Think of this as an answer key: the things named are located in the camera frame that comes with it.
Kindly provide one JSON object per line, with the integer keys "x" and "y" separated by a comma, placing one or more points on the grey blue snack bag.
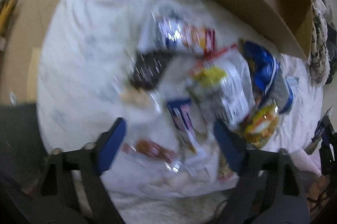
{"x": 281, "y": 93}

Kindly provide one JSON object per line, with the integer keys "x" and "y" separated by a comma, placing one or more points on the red white rice cake packet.
{"x": 190, "y": 148}

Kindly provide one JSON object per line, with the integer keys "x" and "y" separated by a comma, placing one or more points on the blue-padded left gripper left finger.
{"x": 108, "y": 145}

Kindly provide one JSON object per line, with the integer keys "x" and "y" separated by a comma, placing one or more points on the large white noodle snack bag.
{"x": 221, "y": 86}

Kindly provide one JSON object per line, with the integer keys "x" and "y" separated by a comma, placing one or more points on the yellow orange snack packet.
{"x": 262, "y": 125}

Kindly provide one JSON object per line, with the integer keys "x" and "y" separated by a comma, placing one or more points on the cream black fuzzy blanket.
{"x": 319, "y": 60}

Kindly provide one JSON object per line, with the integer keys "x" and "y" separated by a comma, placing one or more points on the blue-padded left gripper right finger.
{"x": 231, "y": 145}

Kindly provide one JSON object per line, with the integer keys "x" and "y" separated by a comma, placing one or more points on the dark brown jerky packet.
{"x": 149, "y": 69}

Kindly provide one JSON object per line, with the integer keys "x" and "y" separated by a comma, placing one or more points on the white printed duvet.
{"x": 88, "y": 47}

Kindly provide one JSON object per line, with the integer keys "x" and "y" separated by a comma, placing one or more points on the red white striped snack bar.
{"x": 144, "y": 148}

